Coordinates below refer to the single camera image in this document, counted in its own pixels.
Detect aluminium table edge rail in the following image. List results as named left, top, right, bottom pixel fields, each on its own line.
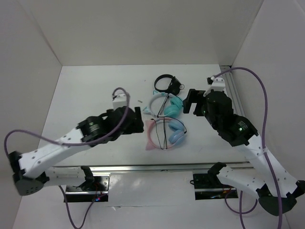
left=49, top=162, right=253, bottom=175

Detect teal white cat-ear headphones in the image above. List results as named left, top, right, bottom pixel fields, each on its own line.
left=142, top=90, right=183, bottom=118

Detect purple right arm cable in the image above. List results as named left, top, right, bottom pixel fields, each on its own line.
left=213, top=67, right=284, bottom=229

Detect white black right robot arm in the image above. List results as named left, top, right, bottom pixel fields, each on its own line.
left=183, top=89, right=305, bottom=216

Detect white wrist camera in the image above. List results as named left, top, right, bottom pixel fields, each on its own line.
left=203, top=76, right=225, bottom=96
left=112, top=93, right=129, bottom=110

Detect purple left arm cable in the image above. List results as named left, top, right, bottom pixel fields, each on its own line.
left=4, top=87, right=131, bottom=229

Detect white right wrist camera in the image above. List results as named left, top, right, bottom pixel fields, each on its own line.
left=203, top=76, right=225, bottom=96

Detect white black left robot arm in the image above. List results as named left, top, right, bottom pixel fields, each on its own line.
left=8, top=106, right=144, bottom=196

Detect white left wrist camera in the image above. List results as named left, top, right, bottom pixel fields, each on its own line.
left=112, top=93, right=129, bottom=110

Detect thin black headphone cable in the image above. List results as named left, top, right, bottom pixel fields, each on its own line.
left=152, top=94, right=188, bottom=151

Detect black headphones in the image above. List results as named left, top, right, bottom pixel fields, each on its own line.
left=154, top=74, right=184, bottom=95

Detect pink blue cat-ear headphones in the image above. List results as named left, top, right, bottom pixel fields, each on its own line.
left=145, top=117, right=187, bottom=150

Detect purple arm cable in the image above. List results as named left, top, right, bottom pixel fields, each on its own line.
left=4, top=87, right=131, bottom=229
left=213, top=67, right=284, bottom=229

